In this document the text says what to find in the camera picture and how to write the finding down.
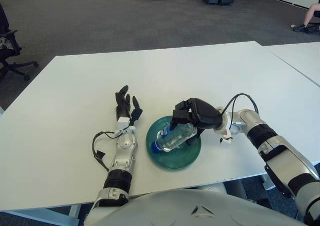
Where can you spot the seated person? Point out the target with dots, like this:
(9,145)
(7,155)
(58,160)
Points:
(310,14)

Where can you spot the green round plate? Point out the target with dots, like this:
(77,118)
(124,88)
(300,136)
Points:
(180,159)

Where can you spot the white table leg frame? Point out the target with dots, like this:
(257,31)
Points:
(268,183)
(75,209)

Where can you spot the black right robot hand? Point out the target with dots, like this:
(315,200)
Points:
(205,114)

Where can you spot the black office chair with armrest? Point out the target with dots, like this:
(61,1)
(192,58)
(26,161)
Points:
(10,45)

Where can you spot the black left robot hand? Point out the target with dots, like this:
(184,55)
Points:
(123,108)

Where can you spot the grey robot torso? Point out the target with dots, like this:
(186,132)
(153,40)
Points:
(187,211)

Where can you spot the clear plastic water bottle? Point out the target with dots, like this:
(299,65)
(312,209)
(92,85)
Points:
(175,138)

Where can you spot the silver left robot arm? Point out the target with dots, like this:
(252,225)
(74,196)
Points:
(123,148)

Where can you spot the grey robot thigh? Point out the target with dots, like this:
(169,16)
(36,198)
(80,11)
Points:
(215,187)

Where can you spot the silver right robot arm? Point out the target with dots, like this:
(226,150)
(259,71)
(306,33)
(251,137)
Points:
(282,155)

